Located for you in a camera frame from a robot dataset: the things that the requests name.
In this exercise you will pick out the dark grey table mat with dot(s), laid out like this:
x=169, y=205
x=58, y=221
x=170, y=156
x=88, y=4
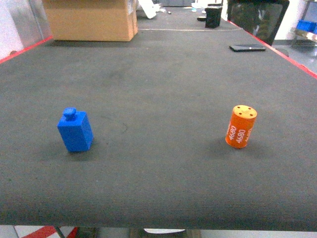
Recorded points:
x=159, y=107

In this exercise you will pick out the orange cylinder cap 4680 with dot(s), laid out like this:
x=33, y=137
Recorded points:
x=240, y=126

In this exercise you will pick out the cardboard box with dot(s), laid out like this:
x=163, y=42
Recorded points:
x=92, y=20

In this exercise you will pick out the blue block part with knob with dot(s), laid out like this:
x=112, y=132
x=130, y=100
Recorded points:
x=75, y=130

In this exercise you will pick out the black smartphone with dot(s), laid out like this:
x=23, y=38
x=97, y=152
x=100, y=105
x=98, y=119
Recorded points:
x=247, y=48

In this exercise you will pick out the black box on table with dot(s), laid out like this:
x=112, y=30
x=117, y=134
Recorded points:
x=213, y=16

